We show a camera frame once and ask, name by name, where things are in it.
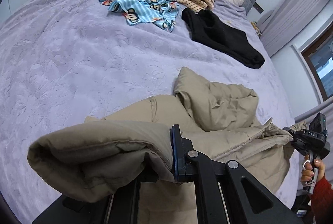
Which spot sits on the black folded garment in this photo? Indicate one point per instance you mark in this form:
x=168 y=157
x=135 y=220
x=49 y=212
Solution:
x=206 y=28

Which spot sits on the dark framed window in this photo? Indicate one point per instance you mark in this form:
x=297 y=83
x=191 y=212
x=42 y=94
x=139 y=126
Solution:
x=318 y=57

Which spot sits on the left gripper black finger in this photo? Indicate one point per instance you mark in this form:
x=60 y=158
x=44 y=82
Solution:
x=225 y=192

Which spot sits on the right hand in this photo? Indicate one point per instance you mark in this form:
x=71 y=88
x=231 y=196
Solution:
x=307 y=173

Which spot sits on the lavender plush bed blanket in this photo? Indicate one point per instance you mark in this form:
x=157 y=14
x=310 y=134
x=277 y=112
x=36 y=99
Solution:
x=65 y=60

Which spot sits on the beige puffer jacket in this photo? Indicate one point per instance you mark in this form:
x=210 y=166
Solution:
x=90 y=161

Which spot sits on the right red sleeve forearm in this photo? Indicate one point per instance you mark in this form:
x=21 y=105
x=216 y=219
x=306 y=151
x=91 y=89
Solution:
x=322 y=202

